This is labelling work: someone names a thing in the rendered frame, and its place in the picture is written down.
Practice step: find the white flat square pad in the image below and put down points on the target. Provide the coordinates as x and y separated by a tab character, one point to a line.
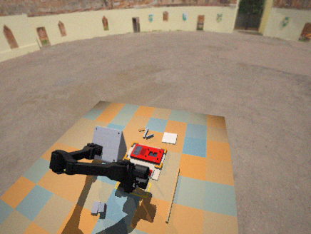
169	138

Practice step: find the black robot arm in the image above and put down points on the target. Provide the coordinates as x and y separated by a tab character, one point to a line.
62	160

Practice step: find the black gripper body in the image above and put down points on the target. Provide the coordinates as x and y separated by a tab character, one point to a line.
141	182

